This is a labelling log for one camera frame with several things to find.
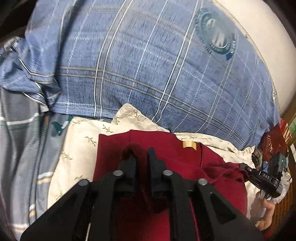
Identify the right hand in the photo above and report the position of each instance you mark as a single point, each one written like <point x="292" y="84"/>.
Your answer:
<point x="257" y="208"/>

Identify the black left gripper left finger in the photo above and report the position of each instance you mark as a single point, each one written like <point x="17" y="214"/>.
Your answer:
<point x="85" y="211"/>

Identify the cream floral pillowcase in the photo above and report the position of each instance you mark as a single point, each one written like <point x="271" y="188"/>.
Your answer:
<point x="78" y="156"/>

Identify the blue plaid pillow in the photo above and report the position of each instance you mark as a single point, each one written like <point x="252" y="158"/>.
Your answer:
<point x="184" y="64"/>

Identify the grey plaid bed sheet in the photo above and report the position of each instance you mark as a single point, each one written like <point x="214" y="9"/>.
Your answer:
<point x="31" y="142"/>

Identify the red plastic bag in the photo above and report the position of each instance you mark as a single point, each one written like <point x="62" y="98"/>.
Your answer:
<point x="272" y="142"/>

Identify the dark red garment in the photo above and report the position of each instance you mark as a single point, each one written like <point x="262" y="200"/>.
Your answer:
<point x="136" y="220"/>

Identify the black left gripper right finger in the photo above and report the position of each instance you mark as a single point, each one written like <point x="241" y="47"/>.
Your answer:
<point x="197" y="211"/>

